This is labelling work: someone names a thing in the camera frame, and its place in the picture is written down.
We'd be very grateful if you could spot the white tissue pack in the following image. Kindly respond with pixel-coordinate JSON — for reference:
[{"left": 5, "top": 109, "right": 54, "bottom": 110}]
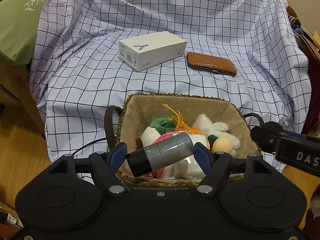
[{"left": 155, "top": 127, "right": 210, "bottom": 179}]

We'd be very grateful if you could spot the beige makeup sponge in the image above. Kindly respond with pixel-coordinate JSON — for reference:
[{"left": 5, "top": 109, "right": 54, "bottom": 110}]
[{"left": 208, "top": 134, "right": 233, "bottom": 154}]

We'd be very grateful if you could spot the dark grey bottle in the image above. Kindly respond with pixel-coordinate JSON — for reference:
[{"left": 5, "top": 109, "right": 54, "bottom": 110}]
[{"left": 126, "top": 132, "right": 194, "bottom": 177}]

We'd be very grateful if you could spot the white plush toy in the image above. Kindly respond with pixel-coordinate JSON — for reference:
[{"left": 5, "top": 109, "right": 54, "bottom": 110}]
[{"left": 192, "top": 113, "right": 240, "bottom": 157}]

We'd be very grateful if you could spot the pink white cloth roll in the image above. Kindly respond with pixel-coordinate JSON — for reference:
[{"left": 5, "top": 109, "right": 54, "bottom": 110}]
[{"left": 144, "top": 133, "right": 179, "bottom": 179}]

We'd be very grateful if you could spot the beige tape roll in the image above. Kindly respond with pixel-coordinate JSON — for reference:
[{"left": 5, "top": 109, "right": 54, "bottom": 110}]
[{"left": 140, "top": 126, "right": 161, "bottom": 147}]

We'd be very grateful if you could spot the green plush toy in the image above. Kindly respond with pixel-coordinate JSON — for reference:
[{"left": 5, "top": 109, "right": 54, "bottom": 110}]
[{"left": 149, "top": 115, "right": 176, "bottom": 135}]

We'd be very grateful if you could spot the woven basket with fabric liner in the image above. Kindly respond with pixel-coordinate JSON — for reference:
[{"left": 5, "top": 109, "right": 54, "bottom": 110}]
[{"left": 103, "top": 93, "right": 265, "bottom": 188}]

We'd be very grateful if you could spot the checkered lavender sheet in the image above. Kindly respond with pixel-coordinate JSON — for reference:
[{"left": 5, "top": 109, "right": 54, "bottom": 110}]
[{"left": 30, "top": 0, "right": 311, "bottom": 161}]

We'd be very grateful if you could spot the brown leather wallet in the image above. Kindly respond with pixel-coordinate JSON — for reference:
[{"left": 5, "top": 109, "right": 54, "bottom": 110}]
[{"left": 187, "top": 52, "right": 237, "bottom": 76}]

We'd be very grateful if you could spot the white phone box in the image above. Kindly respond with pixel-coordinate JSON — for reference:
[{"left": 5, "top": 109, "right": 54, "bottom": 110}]
[{"left": 118, "top": 31, "right": 187, "bottom": 72}]

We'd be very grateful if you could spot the clutter at right edge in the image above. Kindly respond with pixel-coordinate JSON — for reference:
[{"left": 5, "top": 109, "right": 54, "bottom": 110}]
[{"left": 286, "top": 5, "right": 319, "bottom": 61}]

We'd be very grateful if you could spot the green fabric bag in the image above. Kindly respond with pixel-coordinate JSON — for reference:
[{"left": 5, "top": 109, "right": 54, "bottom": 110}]
[{"left": 1, "top": 0, "right": 46, "bottom": 66}]

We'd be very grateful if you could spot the black cable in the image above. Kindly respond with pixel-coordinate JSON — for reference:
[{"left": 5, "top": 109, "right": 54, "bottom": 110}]
[{"left": 74, "top": 137, "right": 108, "bottom": 156}]

